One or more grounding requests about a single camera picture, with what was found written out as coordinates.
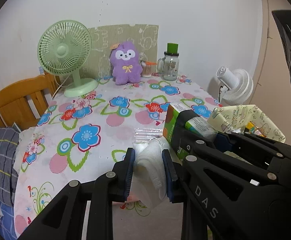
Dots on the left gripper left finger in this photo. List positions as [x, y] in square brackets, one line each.
[64, 216]

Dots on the white standing fan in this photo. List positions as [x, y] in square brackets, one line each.
[236, 85]

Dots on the wooden chair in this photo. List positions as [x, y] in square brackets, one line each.
[14, 106]

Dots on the cotton swab container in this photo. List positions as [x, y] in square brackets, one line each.
[148, 68]

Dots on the clear plastic straw pack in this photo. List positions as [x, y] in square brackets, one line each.
[142, 135]

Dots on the white cloth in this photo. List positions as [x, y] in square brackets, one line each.
[149, 178]

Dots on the glass mason jar mug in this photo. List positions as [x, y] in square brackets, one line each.
[168, 66]

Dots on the purple plush toy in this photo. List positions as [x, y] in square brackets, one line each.
[124, 59]

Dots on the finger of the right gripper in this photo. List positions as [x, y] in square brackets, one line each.
[247, 142]
[208, 152]

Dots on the beige door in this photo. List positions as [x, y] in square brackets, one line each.
[272, 94]

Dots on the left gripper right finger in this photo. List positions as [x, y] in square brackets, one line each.
[194, 225]

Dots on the floral tablecloth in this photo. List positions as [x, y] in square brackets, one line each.
[82, 137]

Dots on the green tissue pack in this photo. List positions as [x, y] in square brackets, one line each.
[183, 127]

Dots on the yellow cartoon storage box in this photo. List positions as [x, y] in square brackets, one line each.
[235, 118]

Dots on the green desk fan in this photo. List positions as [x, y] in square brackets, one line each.
[62, 50]

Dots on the cartoon tissue pack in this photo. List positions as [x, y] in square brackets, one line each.
[254, 129]

